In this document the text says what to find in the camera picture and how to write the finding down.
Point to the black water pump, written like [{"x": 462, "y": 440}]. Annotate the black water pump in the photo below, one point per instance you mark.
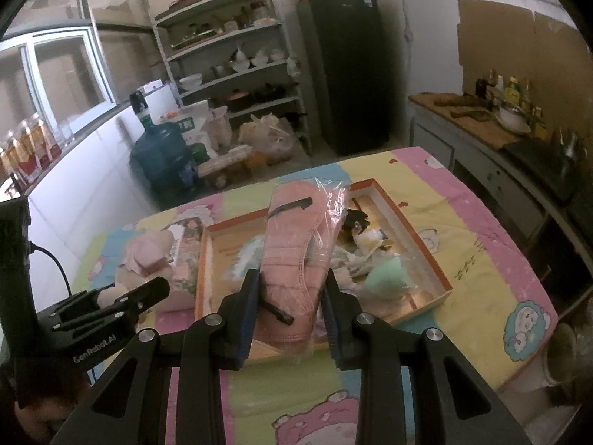
[{"x": 140, "y": 106}]

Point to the mint green sponge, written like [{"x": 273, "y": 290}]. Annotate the mint green sponge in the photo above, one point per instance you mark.
[{"x": 387, "y": 279}]

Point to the small white box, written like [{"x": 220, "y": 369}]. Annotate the small white box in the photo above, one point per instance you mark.
[{"x": 150, "y": 89}]

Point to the clear drinking glass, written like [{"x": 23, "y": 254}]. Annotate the clear drinking glass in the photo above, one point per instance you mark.
[{"x": 67, "y": 132}]

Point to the row of condiment bottles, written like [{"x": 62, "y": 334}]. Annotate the row of condiment bottles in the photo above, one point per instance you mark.
[{"x": 509, "y": 90}]

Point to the blue water jug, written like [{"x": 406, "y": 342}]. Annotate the blue water jug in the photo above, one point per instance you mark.
[{"x": 162, "y": 157}]

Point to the orange-rimmed shallow box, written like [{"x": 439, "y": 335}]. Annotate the orange-rimmed shallow box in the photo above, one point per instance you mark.
[{"x": 417, "y": 259}]

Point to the plastic bag of food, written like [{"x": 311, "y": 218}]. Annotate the plastic bag of food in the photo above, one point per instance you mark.
[{"x": 266, "y": 136}]

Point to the white sack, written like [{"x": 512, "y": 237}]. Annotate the white sack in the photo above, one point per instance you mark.
[{"x": 194, "y": 125}]

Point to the beige plush bunny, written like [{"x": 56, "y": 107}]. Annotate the beige plush bunny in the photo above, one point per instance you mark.
[{"x": 348, "y": 264}]

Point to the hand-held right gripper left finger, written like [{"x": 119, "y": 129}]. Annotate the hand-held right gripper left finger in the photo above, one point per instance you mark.
[{"x": 246, "y": 322}]

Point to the cream and pink plush toy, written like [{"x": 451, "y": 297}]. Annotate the cream and pink plush toy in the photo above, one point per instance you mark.
[{"x": 148, "y": 250}]

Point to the orange liquid pouch bottle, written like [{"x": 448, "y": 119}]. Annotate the orange liquid pouch bottle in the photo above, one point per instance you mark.
[
  {"x": 24, "y": 150},
  {"x": 37, "y": 143},
  {"x": 50, "y": 139}
]

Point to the person's left forearm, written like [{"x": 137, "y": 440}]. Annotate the person's left forearm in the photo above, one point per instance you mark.
[{"x": 46, "y": 408}]

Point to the group of white bowls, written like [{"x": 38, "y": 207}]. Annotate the group of white bowls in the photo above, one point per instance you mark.
[{"x": 241, "y": 62}]

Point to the cardboard sheet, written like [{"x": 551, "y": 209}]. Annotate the cardboard sheet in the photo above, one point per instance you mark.
[{"x": 523, "y": 46}]

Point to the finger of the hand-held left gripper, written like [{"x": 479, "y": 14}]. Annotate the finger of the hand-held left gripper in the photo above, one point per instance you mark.
[
  {"x": 74, "y": 303},
  {"x": 148, "y": 293}
]

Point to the black stovetop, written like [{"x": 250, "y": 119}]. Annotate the black stovetop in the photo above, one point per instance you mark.
[{"x": 542, "y": 167}]

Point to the side table with condiment bottles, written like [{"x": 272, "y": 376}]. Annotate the side table with condiment bottles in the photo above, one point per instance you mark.
[{"x": 491, "y": 167}]

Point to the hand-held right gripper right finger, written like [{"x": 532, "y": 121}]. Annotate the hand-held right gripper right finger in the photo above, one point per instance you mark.
[{"x": 334, "y": 329}]

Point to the grey metal shelf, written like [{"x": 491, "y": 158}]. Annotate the grey metal shelf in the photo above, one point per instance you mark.
[{"x": 222, "y": 51}]

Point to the black-haired yellow doll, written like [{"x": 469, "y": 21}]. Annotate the black-haired yellow doll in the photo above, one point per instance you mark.
[{"x": 363, "y": 229}]

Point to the black fridge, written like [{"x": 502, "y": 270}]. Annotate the black fridge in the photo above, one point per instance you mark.
[{"x": 345, "y": 74}]

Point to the white bowl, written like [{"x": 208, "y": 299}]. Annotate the white bowl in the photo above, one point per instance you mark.
[{"x": 513, "y": 121}]

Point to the row of bottles on sill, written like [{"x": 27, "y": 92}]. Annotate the row of bottles on sill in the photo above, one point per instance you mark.
[{"x": 10, "y": 157}]

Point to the black frying pan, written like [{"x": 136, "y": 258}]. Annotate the black frying pan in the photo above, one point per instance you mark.
[{"x": 266, "y": 92}]

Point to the floral tissue pack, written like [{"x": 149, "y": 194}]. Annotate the floral tissue pack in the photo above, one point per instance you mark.
[{"x": 185, "y": 255}]

